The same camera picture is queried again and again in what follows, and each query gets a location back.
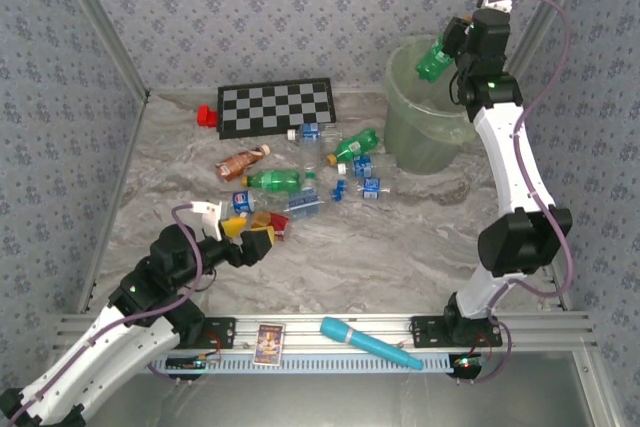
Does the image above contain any teal toy microphone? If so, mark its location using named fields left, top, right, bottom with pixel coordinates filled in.
left=319, top=315, right=426, bottom=372

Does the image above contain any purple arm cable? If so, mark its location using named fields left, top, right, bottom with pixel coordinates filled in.
left=0, top=201, right=206, bottom=423
left=457, top=0, right=574, bottom=386

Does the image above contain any aluminium frame rail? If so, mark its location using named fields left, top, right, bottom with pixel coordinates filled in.
left=519, top=136, right=574, bottom=311
left=77, top=91, right=151, bottom=316

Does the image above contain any black grey checkerboard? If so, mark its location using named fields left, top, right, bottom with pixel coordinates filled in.
left=216, top=77, right=339, bottom=141

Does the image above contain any clear bottle blue cap label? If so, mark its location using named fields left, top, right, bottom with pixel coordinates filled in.
left=330, top=176, right=396, bottom=204

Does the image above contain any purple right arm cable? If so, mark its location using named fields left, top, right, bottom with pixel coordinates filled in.
left=457, top=0, right=574, bottom=386

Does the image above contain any translucent green bin liner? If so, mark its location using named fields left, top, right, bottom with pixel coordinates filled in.
left=383, top=34, right=481, bottom=148

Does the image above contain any small circuit board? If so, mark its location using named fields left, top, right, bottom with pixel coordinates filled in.
left=164, top=354, right=221, bottom=373
left=447, top=352, right=486, bottom=381

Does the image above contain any small printed card box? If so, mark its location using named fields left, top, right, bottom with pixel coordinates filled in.
left=252, top=322, right=286, bottom=367

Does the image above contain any red plastic block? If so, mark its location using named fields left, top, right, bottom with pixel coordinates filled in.
left=196, top=104, right=220, bottom=129

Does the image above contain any green bottle yellow cap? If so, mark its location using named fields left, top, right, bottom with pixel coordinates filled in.
left=415, top=32, right=455, bottom=84
left=327, top=129, right=381, bottom=167

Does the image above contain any crushed clear blue label bottle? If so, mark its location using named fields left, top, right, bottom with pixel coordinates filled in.
left=282, top=187, right=326, bottom=222

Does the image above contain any green waste bin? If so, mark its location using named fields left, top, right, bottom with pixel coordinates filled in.
left=383, top=34, right=479, bottom=176

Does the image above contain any clear pepsi label bottle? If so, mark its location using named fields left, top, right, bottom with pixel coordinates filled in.
left=230, top=189, right=274, bottom=216

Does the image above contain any brown plastic bottle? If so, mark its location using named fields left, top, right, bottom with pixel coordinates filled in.
left=214, top=144, right=272, bottom=183

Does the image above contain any large green plastic bottle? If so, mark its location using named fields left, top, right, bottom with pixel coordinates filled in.
left=241, top=169, right=307, bottom=194

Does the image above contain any crushed red yellow bottle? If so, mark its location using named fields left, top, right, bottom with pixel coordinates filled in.
left=248, top=210, right=291, bottom=244

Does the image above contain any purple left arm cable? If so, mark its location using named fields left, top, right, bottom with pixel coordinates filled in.
left=0, top=201, right=206, bottom=423

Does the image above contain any grey metal sheet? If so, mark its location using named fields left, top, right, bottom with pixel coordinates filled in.
left=49, top=350, right=601, bottom=427

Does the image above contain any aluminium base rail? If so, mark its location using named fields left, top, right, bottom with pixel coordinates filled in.
left=47, top=311, right=599, bottom=354

